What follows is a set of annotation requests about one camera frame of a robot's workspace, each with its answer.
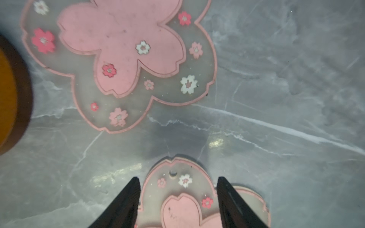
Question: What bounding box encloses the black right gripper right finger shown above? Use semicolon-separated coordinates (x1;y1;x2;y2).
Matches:
216;177;268;228

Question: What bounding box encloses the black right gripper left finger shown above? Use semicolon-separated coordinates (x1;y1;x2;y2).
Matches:
89;177;141;228

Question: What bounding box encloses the pink flower coaster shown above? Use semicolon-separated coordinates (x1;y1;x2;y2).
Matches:
133;156;271;228
20;1;217;134

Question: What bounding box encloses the brown wooden round coaster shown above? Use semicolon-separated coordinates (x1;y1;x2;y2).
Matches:
1;35;33;155

